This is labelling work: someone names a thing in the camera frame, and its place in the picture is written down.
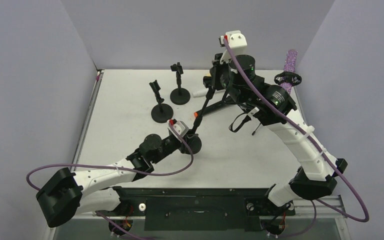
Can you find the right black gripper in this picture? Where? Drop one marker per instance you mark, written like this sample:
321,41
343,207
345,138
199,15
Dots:
216,76

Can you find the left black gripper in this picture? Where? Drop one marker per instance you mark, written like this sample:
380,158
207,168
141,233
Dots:
189,137

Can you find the white microphone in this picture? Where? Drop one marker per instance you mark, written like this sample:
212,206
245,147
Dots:
200,93

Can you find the black round-base stand white mic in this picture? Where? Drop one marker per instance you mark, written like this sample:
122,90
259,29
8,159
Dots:
161,112

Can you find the black tripod shock-mount stand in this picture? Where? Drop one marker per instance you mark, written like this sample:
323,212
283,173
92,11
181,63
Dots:
278,95

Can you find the purple glitter microphone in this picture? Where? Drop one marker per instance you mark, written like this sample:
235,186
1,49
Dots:
289,69

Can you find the black microphone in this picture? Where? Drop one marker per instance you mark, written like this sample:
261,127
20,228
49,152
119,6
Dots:
214,107

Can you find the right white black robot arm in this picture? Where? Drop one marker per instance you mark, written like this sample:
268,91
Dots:
275,109

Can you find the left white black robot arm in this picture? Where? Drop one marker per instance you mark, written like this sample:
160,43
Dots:
93,188

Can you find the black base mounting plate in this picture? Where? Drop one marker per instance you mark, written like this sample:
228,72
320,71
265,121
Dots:
199,209

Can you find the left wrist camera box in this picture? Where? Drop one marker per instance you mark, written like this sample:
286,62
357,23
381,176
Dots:
177,127

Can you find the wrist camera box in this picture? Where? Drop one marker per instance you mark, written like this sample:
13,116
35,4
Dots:
177,127
237,43

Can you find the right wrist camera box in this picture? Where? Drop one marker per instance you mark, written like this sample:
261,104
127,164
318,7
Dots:
237,43

